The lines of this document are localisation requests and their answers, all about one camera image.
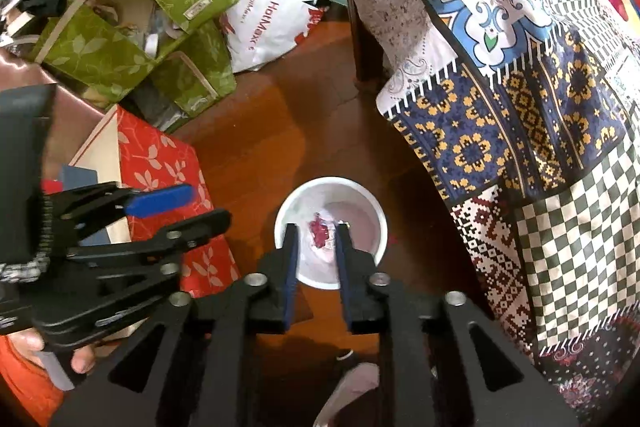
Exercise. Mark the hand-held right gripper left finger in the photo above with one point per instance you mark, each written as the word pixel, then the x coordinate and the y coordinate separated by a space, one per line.
pixel 288 287

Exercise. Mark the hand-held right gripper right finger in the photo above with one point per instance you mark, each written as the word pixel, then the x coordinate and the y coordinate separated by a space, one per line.
pixel 346 287

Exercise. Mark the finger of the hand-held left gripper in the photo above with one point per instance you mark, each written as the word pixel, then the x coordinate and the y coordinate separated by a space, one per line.
pixel 160 199
pixel 150 247

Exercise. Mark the red wrapper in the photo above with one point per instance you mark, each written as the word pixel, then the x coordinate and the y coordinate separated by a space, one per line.
pixel 322 232

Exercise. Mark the white round waste bin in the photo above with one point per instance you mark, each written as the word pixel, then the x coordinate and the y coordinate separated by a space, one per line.
pixel 367 227

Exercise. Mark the person's left forearm orange sleeve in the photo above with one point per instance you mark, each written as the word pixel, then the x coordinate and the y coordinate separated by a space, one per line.
pixel 25 382

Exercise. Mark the person's left hand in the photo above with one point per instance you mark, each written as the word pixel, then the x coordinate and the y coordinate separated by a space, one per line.
pixel 82 359

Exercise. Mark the red leaf-print box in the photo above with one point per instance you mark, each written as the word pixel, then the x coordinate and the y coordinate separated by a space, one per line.
pixel 160 167

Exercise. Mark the pink satin cloth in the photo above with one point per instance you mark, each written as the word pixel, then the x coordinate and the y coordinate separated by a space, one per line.
pixel 70 127

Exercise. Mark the pink slipper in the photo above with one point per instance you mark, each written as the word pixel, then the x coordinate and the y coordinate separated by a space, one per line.
pixel 355 392

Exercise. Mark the white plastic bag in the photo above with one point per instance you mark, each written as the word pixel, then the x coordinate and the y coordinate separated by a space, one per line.
pixel 270 27

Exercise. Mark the patchwork printed blanket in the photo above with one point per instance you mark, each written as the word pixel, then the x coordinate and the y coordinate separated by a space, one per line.
pixel 525 132

